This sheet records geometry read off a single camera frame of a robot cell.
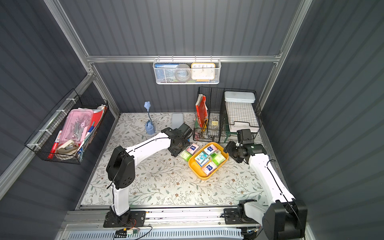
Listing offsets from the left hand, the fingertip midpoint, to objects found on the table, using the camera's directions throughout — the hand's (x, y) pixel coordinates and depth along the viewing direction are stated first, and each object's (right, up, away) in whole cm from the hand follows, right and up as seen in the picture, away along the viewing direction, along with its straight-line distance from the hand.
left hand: (186, 148), depth 89 cm
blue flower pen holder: (-27, +13, +13) cm, 32 cm away
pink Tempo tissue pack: (+4, -1, +7) cm, 8 cm away
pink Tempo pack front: (+15, -1, +4) cm, 15 cm away
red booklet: (+10, +26, +27) cm, 39 cm away
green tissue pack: (-1, -5, +4) cm, 7 cm away
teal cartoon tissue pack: (+9, -6, 0) cm, 11 cm away
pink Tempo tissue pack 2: (+13, -12, -1) cm, 18 cm away
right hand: (+25, 0, -8) cm, 26 cm away
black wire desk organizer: (+26, +25, +27) cm, 45 cm away
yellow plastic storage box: (+24, -4, +2) cm, 24 cm away
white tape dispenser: (-50, +4, -24) cm, 56 cm away
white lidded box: (+35, +33, +11) cm, 50 cm away
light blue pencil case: (-9, +18, +27) cm, 33 cm away
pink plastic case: (-53, +14, -17) cm, 58 cm away
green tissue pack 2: (+19, -5, 0) cm, 19 cm away
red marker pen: (-57, +5, -24) cm, 62 cm away
